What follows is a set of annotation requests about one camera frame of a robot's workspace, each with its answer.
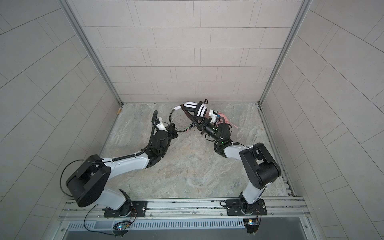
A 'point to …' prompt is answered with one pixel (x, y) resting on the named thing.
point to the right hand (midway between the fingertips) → (192, 118)
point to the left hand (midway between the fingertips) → (180, 122)
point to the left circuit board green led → (123, 227)
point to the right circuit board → (252, 225)
